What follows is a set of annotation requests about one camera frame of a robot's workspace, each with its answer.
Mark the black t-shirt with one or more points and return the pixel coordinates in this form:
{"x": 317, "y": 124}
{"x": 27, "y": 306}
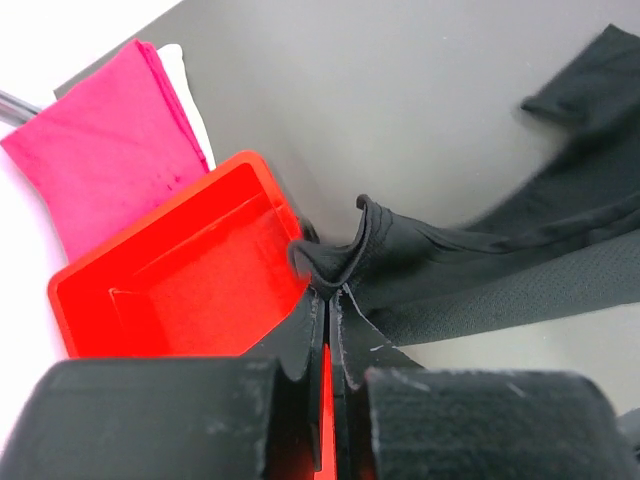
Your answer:
{"x": 565, "y": 243}

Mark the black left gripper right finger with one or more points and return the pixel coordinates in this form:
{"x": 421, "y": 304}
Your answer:
{"x": 395, "y": 419}

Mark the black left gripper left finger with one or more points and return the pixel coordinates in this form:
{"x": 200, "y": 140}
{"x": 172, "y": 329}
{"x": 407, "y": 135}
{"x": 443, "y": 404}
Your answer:
{"x": 256, "y": 416}

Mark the folded white t-shirt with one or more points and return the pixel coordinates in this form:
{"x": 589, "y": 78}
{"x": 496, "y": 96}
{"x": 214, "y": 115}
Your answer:
{"x": 171, "y": 56}

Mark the left corner aluminium post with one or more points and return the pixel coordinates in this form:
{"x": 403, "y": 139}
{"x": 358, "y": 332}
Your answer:
{"x": 15, "y": 111}

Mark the red plastic bin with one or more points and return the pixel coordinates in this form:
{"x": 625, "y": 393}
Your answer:
{"x": 205, "y": 274}

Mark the folded pink t-shirt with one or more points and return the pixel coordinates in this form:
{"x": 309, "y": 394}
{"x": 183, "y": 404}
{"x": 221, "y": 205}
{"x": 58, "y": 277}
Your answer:
{"x": 115, "y": 147}

